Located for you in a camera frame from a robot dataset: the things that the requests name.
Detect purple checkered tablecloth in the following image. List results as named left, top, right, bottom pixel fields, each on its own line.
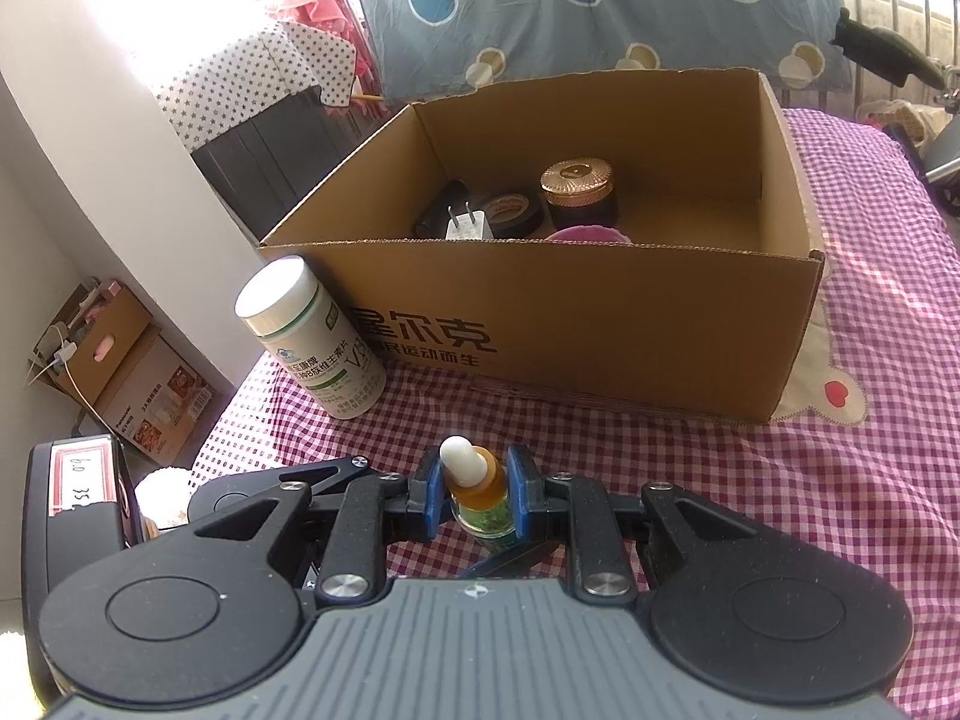
left=190, top=109, right=958, bottom=718

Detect white power adapter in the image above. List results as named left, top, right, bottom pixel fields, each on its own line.
left=444, top=202, right=494, bottom=241

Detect black lipstick tube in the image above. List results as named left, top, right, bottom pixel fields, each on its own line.
left=412, top=181, right=470, bottom=239

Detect black electrical tape roll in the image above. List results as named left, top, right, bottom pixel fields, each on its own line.
left=480, top=192, right=544, bottom=239

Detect white supplement bottle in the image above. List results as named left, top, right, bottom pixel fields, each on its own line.
left=235, top=255, right=386, bottom=419

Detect green dropper bottle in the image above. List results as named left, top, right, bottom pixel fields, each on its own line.
left=439, top=436, right=517, bottom=553

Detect cardboard boxes on floor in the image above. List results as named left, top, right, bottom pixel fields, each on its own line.
left=26, top=280, right=218, bottom=466

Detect black bicycle seat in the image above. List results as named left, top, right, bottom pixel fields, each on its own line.
left=832, top=8, right=947, bottom=91

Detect blue patterned hanging sheet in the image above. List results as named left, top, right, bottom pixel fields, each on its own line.
left=359, top=0, right=853, bottom=103

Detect pink collapsible bowl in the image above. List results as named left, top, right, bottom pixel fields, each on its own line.
left=548, top=224, right=631, bottom=245

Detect dark cabinet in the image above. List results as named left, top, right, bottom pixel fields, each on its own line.
left=192, top=88, right=391, bottom=241

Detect gold lid black jar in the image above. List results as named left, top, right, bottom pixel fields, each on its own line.
left=540, top=158, right=619, bottom=229

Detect polka dot cloth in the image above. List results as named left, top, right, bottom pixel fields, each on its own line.
left=155, top=21, right=356, bottom=153

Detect brown cardboard box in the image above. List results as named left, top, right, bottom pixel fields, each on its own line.
left=260, top=68, right=823, bottom=421

